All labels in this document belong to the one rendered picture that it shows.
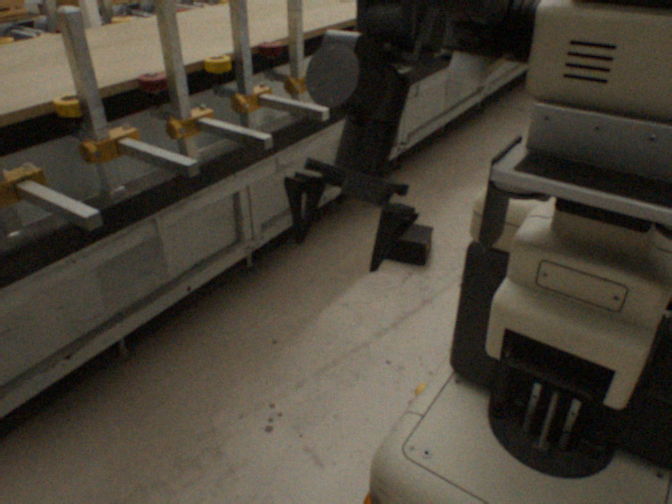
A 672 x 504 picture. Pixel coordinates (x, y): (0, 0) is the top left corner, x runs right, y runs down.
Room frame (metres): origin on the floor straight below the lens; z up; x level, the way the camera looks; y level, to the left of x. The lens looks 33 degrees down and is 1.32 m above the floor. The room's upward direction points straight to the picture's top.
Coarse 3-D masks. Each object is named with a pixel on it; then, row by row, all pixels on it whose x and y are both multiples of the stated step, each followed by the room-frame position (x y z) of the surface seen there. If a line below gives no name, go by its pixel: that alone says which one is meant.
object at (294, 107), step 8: (216, 88) 1.73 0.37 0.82; (224, 88) 1.71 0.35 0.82; (232, 88) 1.71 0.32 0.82; (224, 96) 1.71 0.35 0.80; (232, 96) 1.69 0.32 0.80; (264, 96) 1.62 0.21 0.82; (272, 96) 1.62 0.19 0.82; (264, 104) 1.62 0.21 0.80; (272, 104) 1.60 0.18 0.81; (280, 104) 1.58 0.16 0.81; (288, 104) 1.56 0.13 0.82; (296, 104) 1.55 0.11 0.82; (304, 104) 1.55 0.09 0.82; (312, 104) 1.55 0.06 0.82; (296, 112) 1.55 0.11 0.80; (304, 112) 1.53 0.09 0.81; (312, 112) 1.51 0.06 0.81; (320, 112) 1.50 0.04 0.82; (328, 112) 1.51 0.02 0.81; (320, 120) 1.50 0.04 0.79
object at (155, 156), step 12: (72, 132) 1.32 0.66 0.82; (84, 132) 1.29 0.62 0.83; (120, 144) 1.21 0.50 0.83; (132, 144) 1.20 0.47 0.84; (144, 144) 1.20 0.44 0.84; (132, 156) 1.19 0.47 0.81; (144, 156) 1.16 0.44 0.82; (156, 156) 1.14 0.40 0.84; (168, 156) 1.13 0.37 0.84; (180, 156) 1.13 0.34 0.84; (168, 168) 1.12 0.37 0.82; (180, 168) 1.09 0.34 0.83; (192, 168) 1.09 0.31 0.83
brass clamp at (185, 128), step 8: (192, 112) 1.46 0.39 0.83; (200, 112) 1.46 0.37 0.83; (208, 112) 1.46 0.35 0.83; (176, 120) 1.39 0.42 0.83; (184, 120) 1.39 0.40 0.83; (192, 120) 1.41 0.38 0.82; (168, 128) 1.39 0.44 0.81; (176, 128) 1.37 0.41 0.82; (184, 128) 1.39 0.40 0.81; (192, 128) 1.41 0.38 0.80; (176, 136) 1.37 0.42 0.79; (184, 136) 1.38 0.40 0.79
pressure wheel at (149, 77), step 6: (138, 78) 1.51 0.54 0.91; (144, 78) 1.51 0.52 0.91; (150, 78) 1.51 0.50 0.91; (156, 78) 1.51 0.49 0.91; (162, 78) 1.51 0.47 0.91; (144, 84) 1.50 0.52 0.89; (150, 84) 1.49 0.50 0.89; (156, 84) 1.50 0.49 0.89; (162, 84) 1.51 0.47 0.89; (144, 90) 1.50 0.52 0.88; (150, 90) 1.49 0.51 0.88; (156, 90) 1.50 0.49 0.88; (162, 90) 1.51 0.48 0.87; (156, 96) 1.53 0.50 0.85; (156, 102) 1.53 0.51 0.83
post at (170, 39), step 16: (160, 0) 1.40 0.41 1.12; (160, 16) 1.40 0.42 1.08; (160, 32) 1.41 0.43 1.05; (176, 32) 1.41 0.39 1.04; (176, 48) 1.41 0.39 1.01; (176, 64) 1.40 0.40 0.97; (176, 80) 1.40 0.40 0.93; (176, 96) 1.40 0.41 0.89; (176, 112) 1.40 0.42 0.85; (192, 144) 1.41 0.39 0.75
